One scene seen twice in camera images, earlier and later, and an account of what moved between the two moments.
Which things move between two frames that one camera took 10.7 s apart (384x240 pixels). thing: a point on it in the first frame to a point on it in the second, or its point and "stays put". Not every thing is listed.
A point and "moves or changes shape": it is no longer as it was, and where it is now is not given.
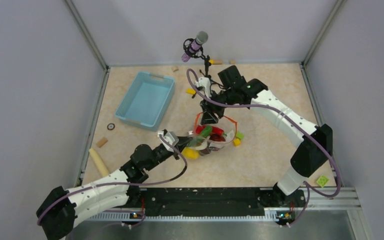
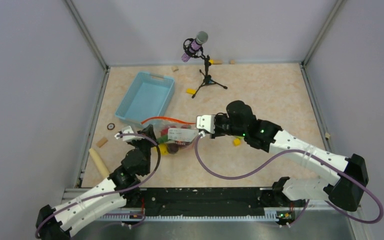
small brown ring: x=112 y=128 stays put
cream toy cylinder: x=100 y=164 stays put
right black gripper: x=209 y=109 to x=216 y=133
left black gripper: x=183 y=140 to x=148 y=131
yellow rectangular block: x=190 y=91 stays put
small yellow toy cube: x=236 y=142 stays put
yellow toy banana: x=190 y=153 moves or changes shape
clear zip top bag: x=207 y=138 moves or changes shape
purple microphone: x=201 y=38 stays put
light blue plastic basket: x=147 y=101 stays put
